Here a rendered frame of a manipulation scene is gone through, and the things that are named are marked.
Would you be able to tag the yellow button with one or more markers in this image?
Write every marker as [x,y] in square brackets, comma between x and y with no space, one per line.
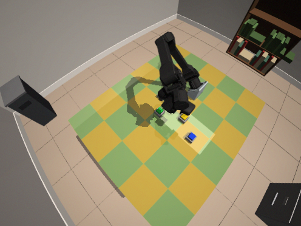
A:
[183,118]

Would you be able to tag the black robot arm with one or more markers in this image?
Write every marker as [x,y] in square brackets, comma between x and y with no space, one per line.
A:
[171,74]

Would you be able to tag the blue button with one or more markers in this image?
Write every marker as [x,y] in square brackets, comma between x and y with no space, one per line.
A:
[191,137]

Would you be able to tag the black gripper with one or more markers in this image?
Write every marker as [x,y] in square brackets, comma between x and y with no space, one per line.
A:
[164,95]

